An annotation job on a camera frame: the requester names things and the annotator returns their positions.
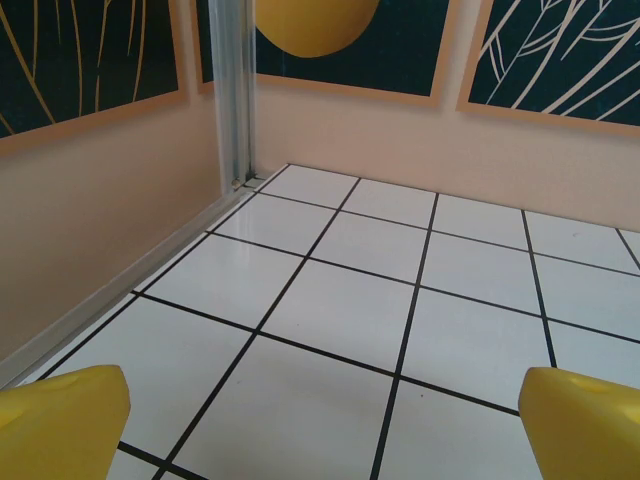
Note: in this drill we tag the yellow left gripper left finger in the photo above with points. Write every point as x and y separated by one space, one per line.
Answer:
60 425

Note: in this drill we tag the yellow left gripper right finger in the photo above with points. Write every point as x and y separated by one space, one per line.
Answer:
585 430

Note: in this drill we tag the aluminium side rail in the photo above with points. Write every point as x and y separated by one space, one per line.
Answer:
125 282

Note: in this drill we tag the aluminium corner post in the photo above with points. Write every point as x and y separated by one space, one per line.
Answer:
232 100

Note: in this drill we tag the gold lines wall panel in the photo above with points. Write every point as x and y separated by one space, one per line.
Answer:
75 50

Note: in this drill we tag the yellow oval wall panel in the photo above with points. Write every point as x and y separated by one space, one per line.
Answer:
350 65

